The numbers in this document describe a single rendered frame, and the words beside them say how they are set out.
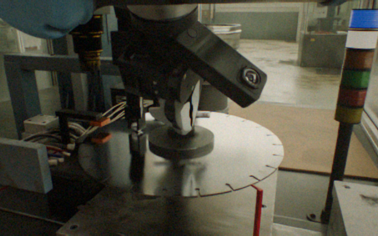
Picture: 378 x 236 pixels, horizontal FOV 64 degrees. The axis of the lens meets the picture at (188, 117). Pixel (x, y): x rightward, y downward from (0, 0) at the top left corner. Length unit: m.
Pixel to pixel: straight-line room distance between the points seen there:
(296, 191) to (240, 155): 0.35
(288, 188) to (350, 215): 0.34
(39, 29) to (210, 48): 0.20
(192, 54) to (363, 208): 0.32
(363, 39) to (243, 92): 0.29
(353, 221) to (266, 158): 0.13
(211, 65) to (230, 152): 0.19
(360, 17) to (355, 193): 0.27
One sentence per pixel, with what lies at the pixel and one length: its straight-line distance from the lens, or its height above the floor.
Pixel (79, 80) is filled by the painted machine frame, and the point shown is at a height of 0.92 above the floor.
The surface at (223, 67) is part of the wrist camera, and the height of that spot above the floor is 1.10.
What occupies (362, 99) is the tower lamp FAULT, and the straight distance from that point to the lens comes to 0.60.
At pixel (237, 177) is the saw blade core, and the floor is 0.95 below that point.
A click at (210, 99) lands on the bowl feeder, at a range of 1.20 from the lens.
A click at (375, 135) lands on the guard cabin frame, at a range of 1.12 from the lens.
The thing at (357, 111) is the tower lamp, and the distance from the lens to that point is 0.60.
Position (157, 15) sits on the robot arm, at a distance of 0.30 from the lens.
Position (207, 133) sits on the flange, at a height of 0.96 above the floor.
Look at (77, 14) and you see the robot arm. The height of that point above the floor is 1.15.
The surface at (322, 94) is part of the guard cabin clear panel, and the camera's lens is 1.56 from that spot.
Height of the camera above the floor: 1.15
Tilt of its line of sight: 19 degrees down
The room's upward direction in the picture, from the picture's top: straight up
